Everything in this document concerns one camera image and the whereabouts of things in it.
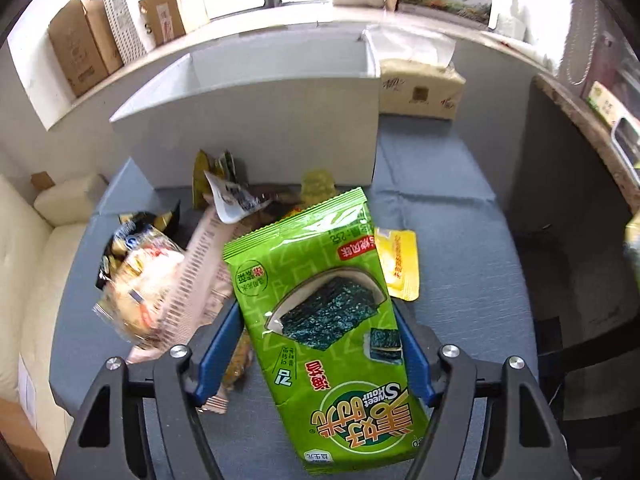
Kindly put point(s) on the cream sofa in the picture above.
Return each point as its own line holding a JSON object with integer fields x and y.
{"x": 30, "y": 285}

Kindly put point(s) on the beige tissue pack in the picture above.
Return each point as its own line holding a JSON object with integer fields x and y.
{"x": 420, "y": 90}

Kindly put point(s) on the green seaweed snack packet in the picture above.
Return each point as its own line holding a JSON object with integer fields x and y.
{"x": 310, "y": 270}

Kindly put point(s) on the black and gold snack packet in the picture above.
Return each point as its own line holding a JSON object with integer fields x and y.
{"x": 150, "y": 220}

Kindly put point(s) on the white desk clock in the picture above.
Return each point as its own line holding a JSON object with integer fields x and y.
{"x": 627, "y": 145}

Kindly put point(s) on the polka dot paper bag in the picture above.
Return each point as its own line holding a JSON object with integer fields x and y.
{"x": 122, "y": 20}

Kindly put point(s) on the white and dark snack packet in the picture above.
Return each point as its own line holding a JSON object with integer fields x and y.
{"x": 230, "y": 200}

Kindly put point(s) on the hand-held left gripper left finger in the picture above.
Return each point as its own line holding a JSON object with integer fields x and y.
{"x": 222, "y": 345}

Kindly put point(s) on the brown snack packet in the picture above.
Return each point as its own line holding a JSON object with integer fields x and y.
{"x": 237, "y": 365}

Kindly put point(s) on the olive green snack packet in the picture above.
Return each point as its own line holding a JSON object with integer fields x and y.
{"x": 204, "y": 177}
{"x": 229, "y": 165}

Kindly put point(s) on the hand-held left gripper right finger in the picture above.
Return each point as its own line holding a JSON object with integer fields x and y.
{"x": 410, "y": 355}

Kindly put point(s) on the wooden side table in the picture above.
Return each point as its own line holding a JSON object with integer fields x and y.
{"x": 575, "y": 110}

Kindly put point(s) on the beige snack packet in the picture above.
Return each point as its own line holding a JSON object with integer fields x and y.
{"x": 205, "y": 270}

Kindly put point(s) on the open brown cardboard box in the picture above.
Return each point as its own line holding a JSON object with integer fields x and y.
{"x": 162, "y": 15}

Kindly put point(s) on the yellow snack packet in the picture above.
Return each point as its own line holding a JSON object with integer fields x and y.
{"x": 397, "y": 265}

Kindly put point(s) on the green and white tissue box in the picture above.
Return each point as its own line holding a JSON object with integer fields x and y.
{"x": 602, "y": 102}

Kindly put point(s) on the white storage box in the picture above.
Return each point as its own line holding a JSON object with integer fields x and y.
{"x": 280, "y": 110}

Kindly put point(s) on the grey cushion mat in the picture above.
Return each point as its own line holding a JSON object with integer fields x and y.
{"x": 450, "y": 240}

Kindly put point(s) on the clear rice cracker bag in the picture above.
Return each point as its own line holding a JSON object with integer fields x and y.
{"x": 135, "y": 285}

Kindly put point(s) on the tall brown cardboard box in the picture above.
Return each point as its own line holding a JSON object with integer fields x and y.
{"x": 105, "y": 35}
{"x": 75, "y": 50}

